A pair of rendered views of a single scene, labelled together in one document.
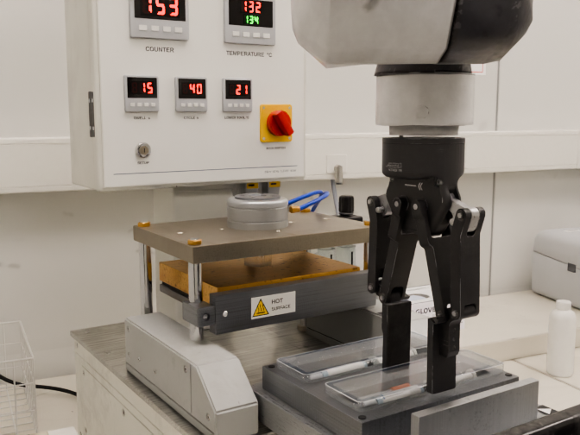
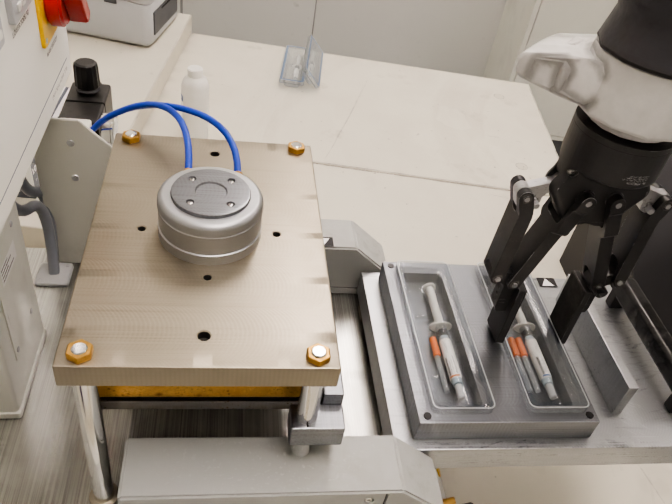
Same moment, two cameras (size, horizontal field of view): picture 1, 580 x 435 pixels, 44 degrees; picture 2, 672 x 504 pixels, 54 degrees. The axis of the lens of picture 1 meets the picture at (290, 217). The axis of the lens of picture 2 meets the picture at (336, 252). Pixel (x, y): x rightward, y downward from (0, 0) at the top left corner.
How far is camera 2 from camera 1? 0.81 m
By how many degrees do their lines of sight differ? 70
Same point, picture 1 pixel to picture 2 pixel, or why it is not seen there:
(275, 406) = (463, 450)
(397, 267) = (541, 253)
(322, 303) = not seen: hidden behind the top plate
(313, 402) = (522, 427)
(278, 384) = (453, 429)
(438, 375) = (568, 326)
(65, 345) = not seen: outside the picture
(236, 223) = (225, 257)
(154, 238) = (176, 374)
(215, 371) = (409, 474)
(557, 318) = (198, 89)
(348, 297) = not seen: hidden behind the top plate
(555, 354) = (197, 124)
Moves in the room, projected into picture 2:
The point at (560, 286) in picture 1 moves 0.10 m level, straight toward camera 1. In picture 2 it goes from (96, 19) to (119, 38)
